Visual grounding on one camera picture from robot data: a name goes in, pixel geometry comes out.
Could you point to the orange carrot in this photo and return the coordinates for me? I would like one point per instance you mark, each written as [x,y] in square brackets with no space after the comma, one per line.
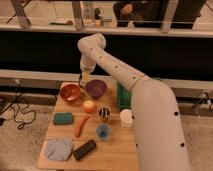
[80,125]

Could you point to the black rectangular block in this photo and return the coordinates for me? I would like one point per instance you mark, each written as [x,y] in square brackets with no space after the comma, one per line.
[84,149]

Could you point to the yellow onion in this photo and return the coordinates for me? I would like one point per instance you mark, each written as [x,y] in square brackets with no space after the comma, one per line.
[89,106]

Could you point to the teal sponge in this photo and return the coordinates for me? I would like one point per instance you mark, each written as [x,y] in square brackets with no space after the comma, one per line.
[63,118]

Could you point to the grey-blue cloth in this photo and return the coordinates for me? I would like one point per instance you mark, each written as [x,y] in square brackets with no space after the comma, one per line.
[58,149]

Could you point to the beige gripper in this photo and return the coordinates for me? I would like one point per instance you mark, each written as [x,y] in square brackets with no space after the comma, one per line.
[83,79]

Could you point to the white paper cup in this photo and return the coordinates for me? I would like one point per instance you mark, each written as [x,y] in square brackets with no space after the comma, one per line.
[126,118]

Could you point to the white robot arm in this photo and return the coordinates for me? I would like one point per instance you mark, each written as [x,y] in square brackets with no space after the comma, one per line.
[159,135]

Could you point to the purple bowl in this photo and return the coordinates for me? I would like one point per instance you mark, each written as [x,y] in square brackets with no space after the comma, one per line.
[96,88]

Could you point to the person in dark clothes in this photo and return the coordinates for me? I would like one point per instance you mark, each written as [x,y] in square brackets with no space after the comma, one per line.
[150,13]

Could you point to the red-brown bowl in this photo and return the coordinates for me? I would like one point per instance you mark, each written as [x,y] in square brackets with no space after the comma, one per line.
[70,93]

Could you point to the green rectangular bin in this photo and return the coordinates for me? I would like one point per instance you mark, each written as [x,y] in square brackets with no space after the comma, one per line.
[123,97]

